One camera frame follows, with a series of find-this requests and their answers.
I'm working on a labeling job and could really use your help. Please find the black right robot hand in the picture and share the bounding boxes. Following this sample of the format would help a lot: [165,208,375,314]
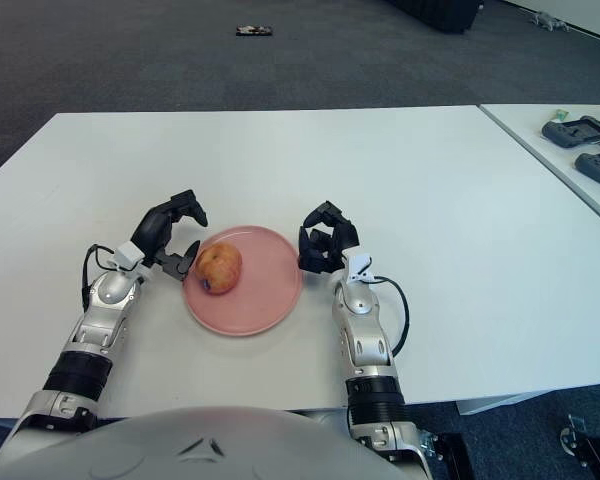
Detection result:
[298,200,360,275]

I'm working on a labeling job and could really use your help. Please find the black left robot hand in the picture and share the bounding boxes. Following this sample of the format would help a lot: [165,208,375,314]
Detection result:
[129,189,210,280]

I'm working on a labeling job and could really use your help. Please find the red apple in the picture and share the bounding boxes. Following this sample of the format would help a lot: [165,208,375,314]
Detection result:
[194,242,244,295]

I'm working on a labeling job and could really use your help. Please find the pink round plate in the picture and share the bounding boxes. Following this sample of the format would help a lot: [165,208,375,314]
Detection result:
[182,225,304,336]

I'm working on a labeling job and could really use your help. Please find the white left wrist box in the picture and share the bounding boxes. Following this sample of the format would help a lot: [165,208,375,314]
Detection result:
[105,241,146,274]

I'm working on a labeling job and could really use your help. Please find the grey robot torso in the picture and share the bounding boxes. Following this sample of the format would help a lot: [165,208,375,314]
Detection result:
[0,405,431,480]

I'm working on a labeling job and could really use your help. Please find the large black case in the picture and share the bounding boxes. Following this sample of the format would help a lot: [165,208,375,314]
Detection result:
[387,0,481,35]

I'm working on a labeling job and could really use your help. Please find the grey caster wheel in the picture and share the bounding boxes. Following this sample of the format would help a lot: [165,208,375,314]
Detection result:
[559,414,589,456]

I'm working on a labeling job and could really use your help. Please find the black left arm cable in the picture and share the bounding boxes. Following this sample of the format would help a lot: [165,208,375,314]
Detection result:
[81,243,119,314]

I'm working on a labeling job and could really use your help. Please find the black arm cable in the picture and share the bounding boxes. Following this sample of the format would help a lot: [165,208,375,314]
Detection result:
[81,243,119,314]
[372,275,410,359]

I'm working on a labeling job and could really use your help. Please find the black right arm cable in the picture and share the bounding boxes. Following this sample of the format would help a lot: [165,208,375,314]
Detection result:
[372,275,410,359]

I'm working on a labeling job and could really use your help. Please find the white table frame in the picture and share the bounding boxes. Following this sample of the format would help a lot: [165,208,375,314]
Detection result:
[454,392,531,416]

